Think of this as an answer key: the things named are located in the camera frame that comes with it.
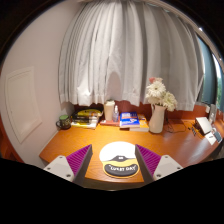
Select white cylindrical container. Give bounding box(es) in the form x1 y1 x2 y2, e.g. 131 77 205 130
104 100 115 121

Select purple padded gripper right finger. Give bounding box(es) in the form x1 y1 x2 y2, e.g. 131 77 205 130
135 145 182 184

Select stack of yellow black books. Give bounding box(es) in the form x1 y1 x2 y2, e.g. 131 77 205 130
71 109 103 129

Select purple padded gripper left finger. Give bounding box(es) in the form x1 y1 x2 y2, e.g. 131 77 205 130
44 145 93 186

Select clear small bottle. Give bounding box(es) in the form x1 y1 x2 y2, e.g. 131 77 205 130
113 105 119 122

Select white ceramic vase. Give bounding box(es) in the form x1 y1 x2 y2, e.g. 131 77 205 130
149 105 166 134

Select black cable on desk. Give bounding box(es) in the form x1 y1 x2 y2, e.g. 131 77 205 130
163 118 193 134

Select white paper card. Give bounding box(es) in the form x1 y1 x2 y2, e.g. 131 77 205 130
205 132 216 145

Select green dark mug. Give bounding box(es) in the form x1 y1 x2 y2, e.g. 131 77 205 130
56 115 71 130

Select orange book under blue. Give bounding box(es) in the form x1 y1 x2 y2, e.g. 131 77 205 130
130 114 149 132

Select silver laptop device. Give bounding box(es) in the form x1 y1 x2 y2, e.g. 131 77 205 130
195 117 212 135

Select white curtain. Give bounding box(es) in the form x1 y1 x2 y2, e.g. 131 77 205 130
59 0 203 111

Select white yellow mouse pad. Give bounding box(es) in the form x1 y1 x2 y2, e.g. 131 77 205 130
99 141 140 179

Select white and pink flowers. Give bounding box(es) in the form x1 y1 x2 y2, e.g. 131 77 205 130
146 77 177 112

